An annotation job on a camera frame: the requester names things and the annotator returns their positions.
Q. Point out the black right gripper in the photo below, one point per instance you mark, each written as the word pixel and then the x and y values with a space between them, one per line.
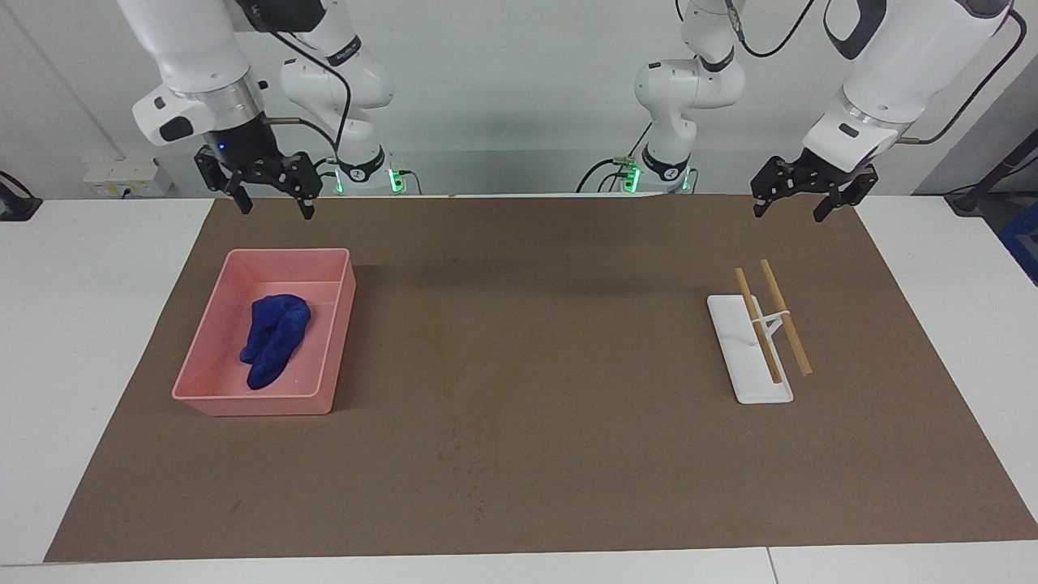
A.
pixel 243 142

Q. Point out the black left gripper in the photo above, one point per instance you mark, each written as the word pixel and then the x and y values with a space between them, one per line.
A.
pixel 827 174

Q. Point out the blue towel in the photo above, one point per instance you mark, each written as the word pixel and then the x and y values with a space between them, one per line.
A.
pixel 276 341

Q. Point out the white power socket box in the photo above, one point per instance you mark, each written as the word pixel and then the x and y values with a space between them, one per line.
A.
pixel 126 177

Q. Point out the wooden rack rod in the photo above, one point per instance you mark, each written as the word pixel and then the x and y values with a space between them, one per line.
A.
pixel 758 324
pixel 799 357

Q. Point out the black stand leg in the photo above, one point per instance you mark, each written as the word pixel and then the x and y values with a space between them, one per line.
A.
pixel 993 174

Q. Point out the pink plastic bin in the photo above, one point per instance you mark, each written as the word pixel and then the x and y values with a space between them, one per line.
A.
pixel 324 357

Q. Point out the blue crate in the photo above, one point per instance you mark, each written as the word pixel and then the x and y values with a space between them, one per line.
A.
pixel 1023 247

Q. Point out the brown table mat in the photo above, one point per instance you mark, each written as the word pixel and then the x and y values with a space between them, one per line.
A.
pixel 527 405

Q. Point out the black clamp mount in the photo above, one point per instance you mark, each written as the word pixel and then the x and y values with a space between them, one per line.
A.
pixel 16 207

